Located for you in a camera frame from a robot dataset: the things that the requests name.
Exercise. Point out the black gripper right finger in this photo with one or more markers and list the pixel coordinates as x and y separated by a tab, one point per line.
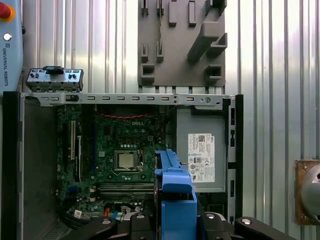
212	227

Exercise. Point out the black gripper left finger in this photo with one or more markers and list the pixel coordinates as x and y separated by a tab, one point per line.
140	227

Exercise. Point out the hard disk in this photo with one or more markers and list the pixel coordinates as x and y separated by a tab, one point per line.
177	212

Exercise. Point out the black RAM slot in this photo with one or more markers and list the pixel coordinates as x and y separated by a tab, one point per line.
125	186
125	191

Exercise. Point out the CPU socket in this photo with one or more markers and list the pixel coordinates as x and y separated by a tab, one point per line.
138	160

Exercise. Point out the silver CPU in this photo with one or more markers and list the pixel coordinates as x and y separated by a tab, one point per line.
126	160

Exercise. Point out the green motherboard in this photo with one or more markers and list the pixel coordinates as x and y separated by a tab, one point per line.
110	135

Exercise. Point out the grey power supply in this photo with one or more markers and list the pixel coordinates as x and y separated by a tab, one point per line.
200	120

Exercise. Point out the black PC case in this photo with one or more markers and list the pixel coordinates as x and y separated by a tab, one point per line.
10	162

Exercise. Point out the grey parts rack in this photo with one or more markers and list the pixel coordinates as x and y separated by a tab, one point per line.
175	50

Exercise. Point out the pale blue teach pendant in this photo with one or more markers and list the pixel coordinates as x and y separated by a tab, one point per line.
12	50

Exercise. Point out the metal slot retention bracket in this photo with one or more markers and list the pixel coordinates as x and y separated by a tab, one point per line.
55	80

